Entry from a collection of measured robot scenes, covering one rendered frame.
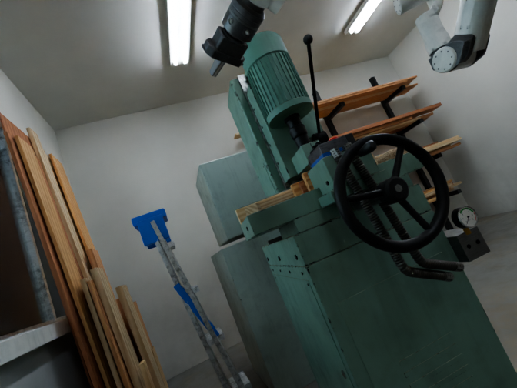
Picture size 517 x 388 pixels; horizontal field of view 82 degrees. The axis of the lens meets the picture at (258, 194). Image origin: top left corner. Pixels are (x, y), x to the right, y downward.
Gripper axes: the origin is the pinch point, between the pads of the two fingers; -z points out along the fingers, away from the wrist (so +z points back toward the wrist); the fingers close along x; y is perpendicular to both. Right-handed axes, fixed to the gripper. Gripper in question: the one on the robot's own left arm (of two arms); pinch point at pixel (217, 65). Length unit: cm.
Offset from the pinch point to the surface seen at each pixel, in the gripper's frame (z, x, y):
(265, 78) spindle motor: -2.3, 23.8, 6.7
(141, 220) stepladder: -87, 4, 0
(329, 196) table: -0.1, 18.7, -44.6
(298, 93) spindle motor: 1.9, 31.0, -3.3
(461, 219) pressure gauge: 14, 52, -62
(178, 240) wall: -226, 92, 51
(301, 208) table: -9.7, 18.2, -42.1
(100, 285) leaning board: -135, -6, -12
